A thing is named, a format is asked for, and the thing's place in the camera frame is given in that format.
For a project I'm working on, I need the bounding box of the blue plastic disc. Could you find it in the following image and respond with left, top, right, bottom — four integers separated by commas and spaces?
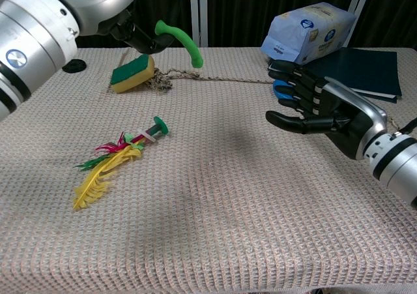
272, 80, 296, 101

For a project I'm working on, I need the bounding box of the braided brown rope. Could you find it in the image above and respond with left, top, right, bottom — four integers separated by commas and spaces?
145, 66, 401, 130

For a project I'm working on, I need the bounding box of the beige woven tablecloth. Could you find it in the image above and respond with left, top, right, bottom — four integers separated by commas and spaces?
0, 46, 417, 294

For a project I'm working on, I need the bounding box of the dark blue notebook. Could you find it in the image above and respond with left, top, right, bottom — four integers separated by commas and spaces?
267, 48, 403, 104

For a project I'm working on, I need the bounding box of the green curved rubber toy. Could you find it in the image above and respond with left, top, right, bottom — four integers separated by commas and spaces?
154, 20, 203, 68

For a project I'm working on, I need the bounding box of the blue white paper bag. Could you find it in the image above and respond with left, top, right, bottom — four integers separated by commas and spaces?
260, 2, 357, 65

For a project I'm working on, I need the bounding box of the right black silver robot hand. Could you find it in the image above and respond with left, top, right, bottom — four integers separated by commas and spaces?
265, 61, 388, 161

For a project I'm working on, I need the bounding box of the black round cap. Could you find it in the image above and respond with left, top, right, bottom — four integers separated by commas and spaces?
62, 59, 87, 73

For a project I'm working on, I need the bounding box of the green yellow sponge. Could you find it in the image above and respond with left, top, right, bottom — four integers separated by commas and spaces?
109, 53, 156, 95

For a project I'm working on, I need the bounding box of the colourful feather shuttlecock toy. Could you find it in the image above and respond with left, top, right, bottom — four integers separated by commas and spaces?
72, 115, 170, 211

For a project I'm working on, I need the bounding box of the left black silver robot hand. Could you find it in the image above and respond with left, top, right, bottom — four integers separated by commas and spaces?
32, 0, 179, 55

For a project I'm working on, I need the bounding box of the black pleated curtain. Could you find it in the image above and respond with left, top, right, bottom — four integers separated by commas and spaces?
120, 0, 417, 49

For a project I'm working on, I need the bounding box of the white metal frame post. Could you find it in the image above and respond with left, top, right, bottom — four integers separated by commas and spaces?
190, 0, 209, 49
347, 0, 375, 47

